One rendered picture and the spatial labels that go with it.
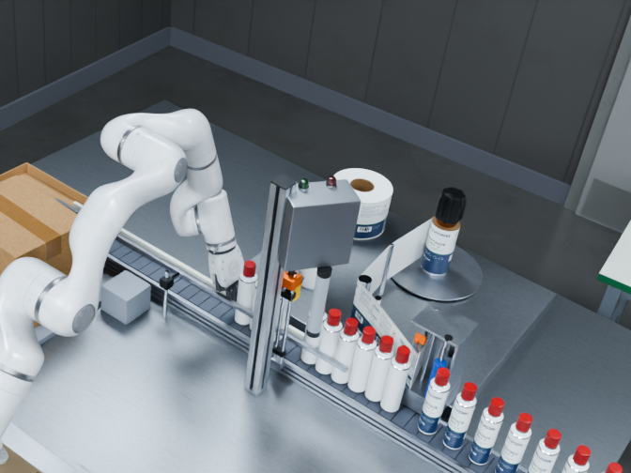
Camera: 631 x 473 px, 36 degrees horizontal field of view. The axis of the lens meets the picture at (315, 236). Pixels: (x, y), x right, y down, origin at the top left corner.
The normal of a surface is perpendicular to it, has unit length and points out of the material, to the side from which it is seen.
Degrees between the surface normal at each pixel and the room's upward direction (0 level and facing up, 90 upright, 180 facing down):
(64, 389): 0
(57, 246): 90
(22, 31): 90
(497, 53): 90
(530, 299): 0
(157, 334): 0
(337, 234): 90
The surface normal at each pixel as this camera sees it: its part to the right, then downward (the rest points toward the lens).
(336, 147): 0.14, -0.80
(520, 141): -0.50, 0.46
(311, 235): 0.34, 0.59
